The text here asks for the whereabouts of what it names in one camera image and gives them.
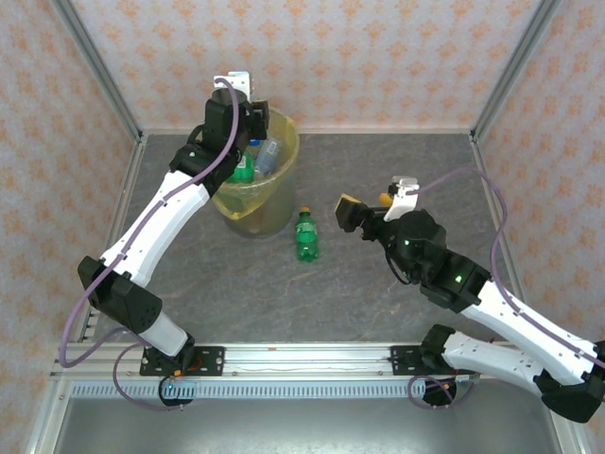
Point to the crushed bottle pale blue label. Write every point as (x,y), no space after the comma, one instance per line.
(268,153)

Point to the green plastic soda bottle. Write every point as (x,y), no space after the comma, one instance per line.
(307,234)
(243,170)

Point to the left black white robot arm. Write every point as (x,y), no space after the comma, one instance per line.
(151,222)

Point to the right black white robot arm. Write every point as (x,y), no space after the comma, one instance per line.
(520,326)

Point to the yellow plastic bin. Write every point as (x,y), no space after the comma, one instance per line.
(274,213)

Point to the grey metal sheet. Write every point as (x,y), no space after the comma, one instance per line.
(307,425)

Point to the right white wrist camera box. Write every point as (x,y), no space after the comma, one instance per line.
(402,203)

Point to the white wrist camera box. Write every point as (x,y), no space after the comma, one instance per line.
(402,203)
(238,81)

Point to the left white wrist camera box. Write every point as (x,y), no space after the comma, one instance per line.
(238,81)

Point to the aluminium side rail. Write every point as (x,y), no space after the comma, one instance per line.
(478,149)
(126,189)

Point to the aluminium frame post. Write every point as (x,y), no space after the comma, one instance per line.
(94,66)
(515,66)

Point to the aluminium front extrusion rail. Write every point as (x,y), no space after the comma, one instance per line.
(307,361)

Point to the aluminium frame leg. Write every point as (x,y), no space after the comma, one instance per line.
(574,437)
(45,437)

